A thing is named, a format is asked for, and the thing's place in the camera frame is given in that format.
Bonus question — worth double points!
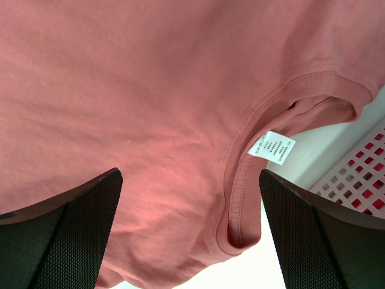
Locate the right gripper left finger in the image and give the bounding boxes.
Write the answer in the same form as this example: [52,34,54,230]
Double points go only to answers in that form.
[1,168,123,289]

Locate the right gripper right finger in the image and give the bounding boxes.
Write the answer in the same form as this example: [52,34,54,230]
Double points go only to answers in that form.
[259,169,384,289]

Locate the salmon pink t shirt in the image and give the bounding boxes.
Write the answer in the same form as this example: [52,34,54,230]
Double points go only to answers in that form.
[1,1,384,288]

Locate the crimson red t shirt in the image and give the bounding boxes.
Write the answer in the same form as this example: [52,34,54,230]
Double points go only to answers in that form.
[343,131,384,219]

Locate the white plastic bin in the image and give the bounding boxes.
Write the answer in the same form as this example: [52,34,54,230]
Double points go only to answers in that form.
[267,90,384,210]

